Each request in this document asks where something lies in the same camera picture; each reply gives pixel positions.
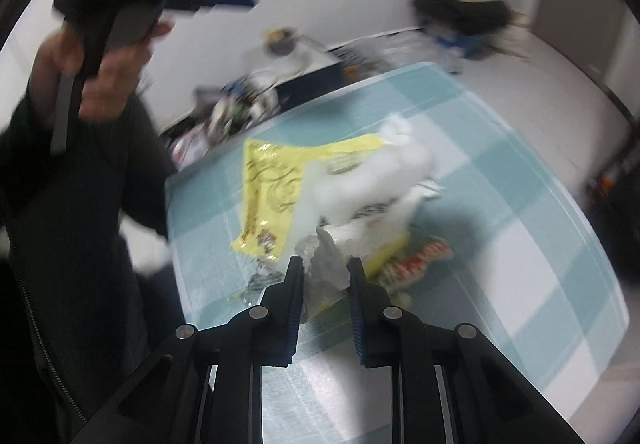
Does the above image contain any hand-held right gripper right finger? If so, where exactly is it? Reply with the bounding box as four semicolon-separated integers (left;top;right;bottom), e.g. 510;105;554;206
347;256;586;444

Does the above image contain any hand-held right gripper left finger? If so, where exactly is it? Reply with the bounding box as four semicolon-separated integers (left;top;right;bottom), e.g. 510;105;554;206
70;256;305;444

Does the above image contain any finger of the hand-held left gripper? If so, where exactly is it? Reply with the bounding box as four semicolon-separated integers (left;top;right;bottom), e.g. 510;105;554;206
167;0;262;17

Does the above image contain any clear printed yellow wrapper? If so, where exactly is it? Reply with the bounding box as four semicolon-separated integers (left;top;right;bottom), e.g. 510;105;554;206
227;258;287;305

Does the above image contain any clear plastic wrapper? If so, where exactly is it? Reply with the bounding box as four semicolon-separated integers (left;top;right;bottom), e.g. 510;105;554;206
295;226;352;321

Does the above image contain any red and white wrapper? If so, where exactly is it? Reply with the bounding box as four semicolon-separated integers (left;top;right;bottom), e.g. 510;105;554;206
375;236;454;293

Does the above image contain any white tissue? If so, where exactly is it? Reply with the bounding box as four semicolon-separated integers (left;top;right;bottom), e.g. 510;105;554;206
300;116;442;255

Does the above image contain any yellow snack wrapper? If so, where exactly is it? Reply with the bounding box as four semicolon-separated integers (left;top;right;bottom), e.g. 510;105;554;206
230;134;386;261

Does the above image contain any person's left forearm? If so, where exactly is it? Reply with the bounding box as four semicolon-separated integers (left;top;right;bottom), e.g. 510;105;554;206
0;88;179;239

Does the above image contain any person's left hand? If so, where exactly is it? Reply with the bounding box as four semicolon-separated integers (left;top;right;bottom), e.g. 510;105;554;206
32;21;176;123

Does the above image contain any grey cup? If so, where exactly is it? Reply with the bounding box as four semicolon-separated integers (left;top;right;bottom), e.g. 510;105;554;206
265;26;302;58

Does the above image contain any clear organiser box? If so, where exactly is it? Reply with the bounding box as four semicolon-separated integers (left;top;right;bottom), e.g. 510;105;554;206
170;74;284;165

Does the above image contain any white box with navy side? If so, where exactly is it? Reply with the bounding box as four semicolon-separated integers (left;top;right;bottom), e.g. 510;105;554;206
165;41;347;141

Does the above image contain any teal checkered tablecloth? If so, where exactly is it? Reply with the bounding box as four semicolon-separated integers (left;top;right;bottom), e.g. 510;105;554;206
165;61;631;444

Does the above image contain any pile of clothes on box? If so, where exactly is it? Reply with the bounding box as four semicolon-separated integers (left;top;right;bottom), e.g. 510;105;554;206
412;0;527;60

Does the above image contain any person's dark jacket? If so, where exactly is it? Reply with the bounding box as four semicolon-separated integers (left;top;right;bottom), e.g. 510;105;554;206
0;164;187;444

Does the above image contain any orange item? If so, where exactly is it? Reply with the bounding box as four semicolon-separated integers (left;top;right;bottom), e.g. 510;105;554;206
589;173;616;201

